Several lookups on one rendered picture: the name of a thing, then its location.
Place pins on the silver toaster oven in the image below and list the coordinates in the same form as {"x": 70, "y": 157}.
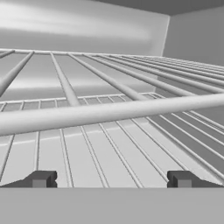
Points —
{"x": 87, "y": 26}

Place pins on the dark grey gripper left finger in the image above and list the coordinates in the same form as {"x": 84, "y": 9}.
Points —
{"x": 40, "y": 176}

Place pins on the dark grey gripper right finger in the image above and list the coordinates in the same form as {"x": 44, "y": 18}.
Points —
{"x": 181, "y": 176}

